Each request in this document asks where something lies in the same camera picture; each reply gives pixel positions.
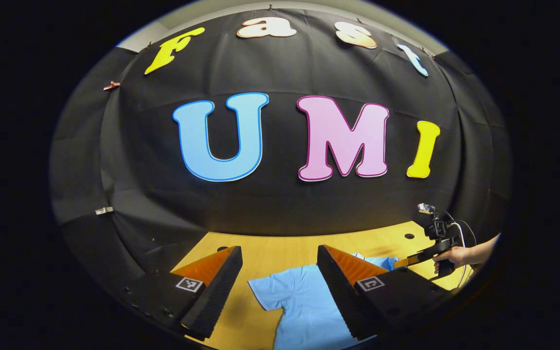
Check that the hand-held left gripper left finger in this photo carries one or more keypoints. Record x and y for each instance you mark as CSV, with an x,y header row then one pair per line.
x,y
217,296

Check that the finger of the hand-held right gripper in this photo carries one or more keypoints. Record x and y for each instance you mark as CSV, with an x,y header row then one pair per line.
x,y
416,259

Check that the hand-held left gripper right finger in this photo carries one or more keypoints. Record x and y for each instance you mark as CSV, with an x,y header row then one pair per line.
x,y
338,291

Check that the light blue T-shirt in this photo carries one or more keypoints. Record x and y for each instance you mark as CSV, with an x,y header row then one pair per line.
x,y
304,306

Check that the black backdrop cloth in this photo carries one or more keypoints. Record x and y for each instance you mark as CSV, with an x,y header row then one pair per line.
x,y
285,204

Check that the small white clip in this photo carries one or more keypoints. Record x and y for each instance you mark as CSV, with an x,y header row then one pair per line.
x,y
104,210

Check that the small orange clip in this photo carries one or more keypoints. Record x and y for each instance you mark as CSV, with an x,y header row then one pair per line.
x,y
111,86

